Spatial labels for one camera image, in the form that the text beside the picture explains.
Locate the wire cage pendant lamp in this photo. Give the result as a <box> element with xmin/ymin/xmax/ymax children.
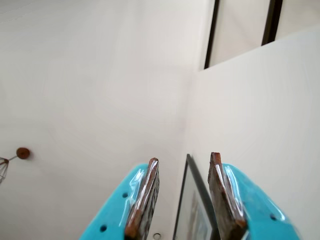
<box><xmin>0</xmin><ymin>146</ymin><xmax>31</xmax><ymax>186</ymax></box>

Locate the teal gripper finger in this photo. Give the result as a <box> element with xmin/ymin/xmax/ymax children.
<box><xmin>207</xmin><ymin>151</ymin><xmax>301</xmax><ymax>240</ymax></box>
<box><xmin>79</xmin><ymin>157</ymin><xmax>161</xmax><ymax>240</ymax></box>

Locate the black framed picture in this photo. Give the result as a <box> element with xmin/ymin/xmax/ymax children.
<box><xmin>172</xmin><ymin>153</ymin><xmax>221</xmax><ymax>240</ymax></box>

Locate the dark vertical frame bar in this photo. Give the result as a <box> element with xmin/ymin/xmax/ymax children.
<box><xmin>261</xmin><ymin>0</ymin><xmax>284</xmax><ymax>47</ymax></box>
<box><xmin>203</xmin><ymin>0</ymin><xmax>221</xmax><ymax>70</ymax></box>

